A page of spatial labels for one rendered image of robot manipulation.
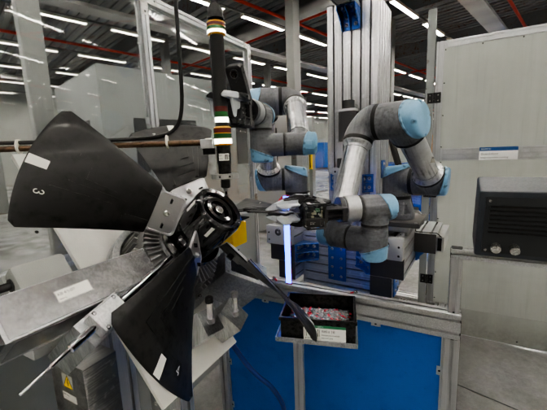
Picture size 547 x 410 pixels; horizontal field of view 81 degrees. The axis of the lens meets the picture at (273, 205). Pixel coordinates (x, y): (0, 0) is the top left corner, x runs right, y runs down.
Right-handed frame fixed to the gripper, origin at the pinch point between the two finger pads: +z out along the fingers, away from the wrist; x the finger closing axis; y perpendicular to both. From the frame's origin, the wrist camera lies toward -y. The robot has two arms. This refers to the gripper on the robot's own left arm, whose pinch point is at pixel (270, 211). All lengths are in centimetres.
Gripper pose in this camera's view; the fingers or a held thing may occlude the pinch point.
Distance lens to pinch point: 89.1
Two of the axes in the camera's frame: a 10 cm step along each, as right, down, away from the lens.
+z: -9.9, 0.6, -1.4
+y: 1.6, 2.6, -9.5
